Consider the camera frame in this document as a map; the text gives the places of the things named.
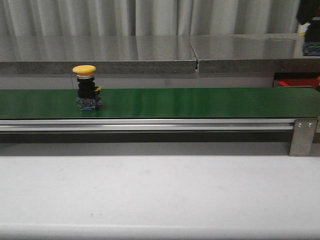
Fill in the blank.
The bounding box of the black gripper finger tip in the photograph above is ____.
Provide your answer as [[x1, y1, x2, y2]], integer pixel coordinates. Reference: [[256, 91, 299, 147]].
[[296, 0, 320, 25]]

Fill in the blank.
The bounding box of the grey stone slab right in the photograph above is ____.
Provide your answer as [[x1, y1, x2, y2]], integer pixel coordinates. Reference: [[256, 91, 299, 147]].
[[189, 33, 320, 74]]

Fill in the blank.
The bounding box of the grey stone slab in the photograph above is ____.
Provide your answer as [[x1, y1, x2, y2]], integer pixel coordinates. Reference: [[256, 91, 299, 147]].
[[189, 33, 320, 74], [0, 36, 198, 75]]

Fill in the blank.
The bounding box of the red plastic tray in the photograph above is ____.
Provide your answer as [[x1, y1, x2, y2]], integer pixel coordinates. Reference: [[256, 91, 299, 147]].
[[278, 78, 319, 88]]

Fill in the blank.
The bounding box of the green conveyor belt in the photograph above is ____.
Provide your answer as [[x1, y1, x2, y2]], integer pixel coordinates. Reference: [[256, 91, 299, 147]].
[[0, 87, 320, 120]]

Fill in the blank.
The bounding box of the white pleated curtain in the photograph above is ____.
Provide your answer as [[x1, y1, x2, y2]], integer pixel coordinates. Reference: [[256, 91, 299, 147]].
[[0, 0, 301, 37]]

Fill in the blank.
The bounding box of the grey stone slab left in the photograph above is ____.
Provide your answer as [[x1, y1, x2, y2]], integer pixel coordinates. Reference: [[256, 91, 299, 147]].
[[0, 36, 198, 75]]

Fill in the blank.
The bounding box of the steel conveyor support bracket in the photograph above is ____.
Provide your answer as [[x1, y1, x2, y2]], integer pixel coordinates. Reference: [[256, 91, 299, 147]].
[[289, 118, 318, 157]]

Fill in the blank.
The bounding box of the aluminium conveyor side rail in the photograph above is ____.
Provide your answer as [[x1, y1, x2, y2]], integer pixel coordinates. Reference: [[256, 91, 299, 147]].
[[0, 118, 296, 132]]

